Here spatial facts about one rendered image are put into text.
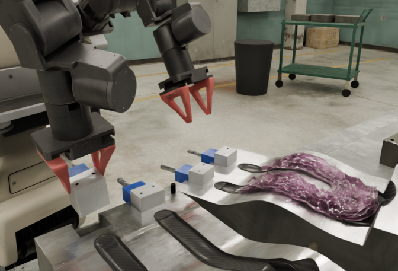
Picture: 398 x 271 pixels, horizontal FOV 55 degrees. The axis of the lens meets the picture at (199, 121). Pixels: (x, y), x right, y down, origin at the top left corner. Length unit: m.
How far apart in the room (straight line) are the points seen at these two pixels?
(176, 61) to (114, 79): 0.34
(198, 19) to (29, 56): 0.37
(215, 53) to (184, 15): 5.82
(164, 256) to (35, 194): 0.46
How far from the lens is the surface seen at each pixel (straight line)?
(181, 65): 0.79
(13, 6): 0.48
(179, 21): 0.77
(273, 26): 8.07
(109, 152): 0.58
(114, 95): 0.46
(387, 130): 1.42
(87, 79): 0.48
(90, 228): 0.69
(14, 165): 0.94
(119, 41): 6.29
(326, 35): 8.52
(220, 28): 6.58
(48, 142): 0.56
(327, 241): 0.69
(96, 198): 0.62
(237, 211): 0.74
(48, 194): 0.97
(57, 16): 0.49
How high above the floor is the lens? 1.26
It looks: 20 degrees down
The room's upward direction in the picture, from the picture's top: straight up
